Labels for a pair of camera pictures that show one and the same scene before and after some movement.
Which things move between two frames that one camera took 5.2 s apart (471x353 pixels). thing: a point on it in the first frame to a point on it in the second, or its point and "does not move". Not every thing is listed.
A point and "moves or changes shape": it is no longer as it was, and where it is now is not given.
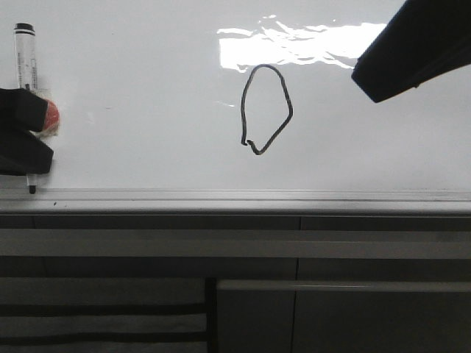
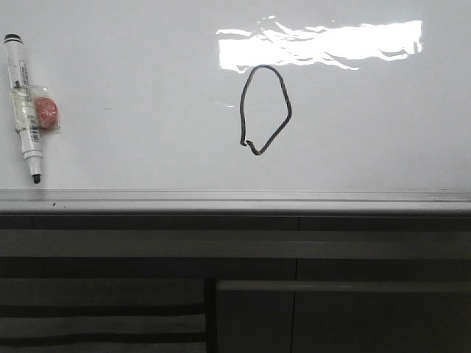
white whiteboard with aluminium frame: (232, 107) does not move
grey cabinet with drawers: (235, 283) does not move
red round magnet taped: (51, 118) does not move
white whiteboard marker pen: (26, 68) moves or changes shape
